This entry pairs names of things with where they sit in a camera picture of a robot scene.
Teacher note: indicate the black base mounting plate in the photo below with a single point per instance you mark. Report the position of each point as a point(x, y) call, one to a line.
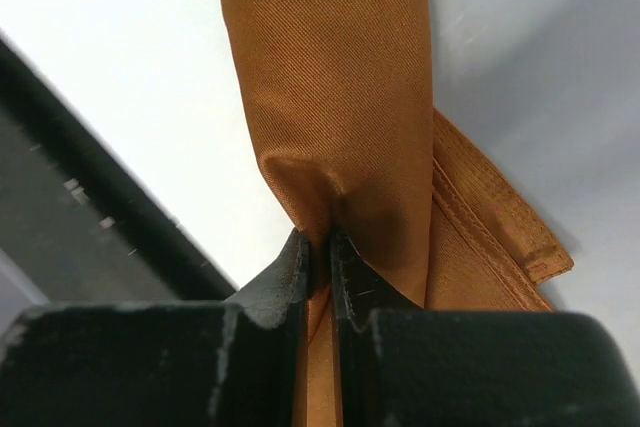
point(74, 225)

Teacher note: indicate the orange cloth napkin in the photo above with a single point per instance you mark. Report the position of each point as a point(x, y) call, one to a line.
point(338, 99)

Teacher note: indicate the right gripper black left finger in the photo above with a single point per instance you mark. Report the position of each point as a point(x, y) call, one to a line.
point(237, 362)

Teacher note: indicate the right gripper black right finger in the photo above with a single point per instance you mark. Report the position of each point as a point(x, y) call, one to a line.
point(400, 365)

